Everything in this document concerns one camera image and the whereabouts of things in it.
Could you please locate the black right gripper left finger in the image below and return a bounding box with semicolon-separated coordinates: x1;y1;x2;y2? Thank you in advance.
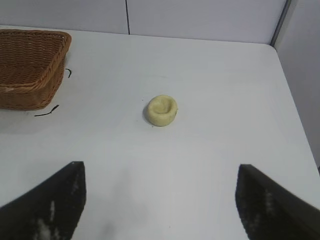
0;161;87;240

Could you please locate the brown wicker basket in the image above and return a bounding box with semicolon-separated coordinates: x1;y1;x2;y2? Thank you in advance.
0;29;73;111

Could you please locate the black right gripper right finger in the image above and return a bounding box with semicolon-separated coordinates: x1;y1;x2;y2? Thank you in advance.
234;163;320;240

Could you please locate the black straight thread scrap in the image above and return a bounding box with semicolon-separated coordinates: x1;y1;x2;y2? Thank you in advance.
34;104;60;118

